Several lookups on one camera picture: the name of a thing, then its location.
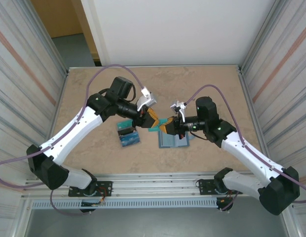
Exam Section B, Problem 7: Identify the blue leather card holder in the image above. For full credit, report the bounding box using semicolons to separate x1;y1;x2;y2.
158;130;191;149

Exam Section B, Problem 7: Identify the black plastic card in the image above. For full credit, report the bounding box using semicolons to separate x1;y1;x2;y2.
117;127;138;138

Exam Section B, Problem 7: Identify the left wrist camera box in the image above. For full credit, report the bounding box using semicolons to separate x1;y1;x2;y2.
137;85;158;112

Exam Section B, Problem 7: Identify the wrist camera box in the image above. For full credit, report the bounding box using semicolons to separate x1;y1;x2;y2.
169;100;189;123
137;85;158;112

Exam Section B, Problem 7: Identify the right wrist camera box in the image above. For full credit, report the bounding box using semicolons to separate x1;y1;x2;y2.
169;100;189;123

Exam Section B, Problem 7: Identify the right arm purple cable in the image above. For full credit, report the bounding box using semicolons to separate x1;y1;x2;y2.
185;84;306;212

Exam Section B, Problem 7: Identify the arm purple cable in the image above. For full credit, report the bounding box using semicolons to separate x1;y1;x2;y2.
185;84;306;212
0;63;147;217

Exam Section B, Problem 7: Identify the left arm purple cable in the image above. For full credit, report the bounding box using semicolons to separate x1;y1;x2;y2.
0;63;147;217

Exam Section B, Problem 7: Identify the aluminium rail frame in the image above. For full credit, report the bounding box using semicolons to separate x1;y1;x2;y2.
22;172;291;201

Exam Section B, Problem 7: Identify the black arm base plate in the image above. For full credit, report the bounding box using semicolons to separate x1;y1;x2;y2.
68;181;113;198
198;178;242;196

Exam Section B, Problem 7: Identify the grey slotted cable duct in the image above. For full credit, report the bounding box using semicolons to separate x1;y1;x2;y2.
31;198;219;210

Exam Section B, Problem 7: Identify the aluminium frame post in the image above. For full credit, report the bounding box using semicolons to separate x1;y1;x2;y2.
238;0;278;74

